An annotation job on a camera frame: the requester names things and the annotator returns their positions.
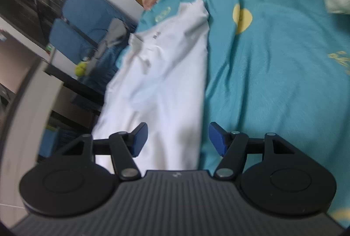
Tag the white polo shirt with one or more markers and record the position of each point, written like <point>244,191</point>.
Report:
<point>161,82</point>

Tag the grey cloth on chair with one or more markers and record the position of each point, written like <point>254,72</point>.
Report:
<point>116,32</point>

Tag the blue folding chair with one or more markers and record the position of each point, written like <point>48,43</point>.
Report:
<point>87,22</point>

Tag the yellow-green ball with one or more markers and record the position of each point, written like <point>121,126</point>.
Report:
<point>81,69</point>

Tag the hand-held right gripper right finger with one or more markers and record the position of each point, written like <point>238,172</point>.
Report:
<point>217,140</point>

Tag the black desk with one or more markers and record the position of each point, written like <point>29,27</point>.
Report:
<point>71,88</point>

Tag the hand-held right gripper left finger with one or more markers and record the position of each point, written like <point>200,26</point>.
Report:
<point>140,139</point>

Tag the teal printed bed sheet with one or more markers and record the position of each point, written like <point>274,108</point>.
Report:
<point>268,71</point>

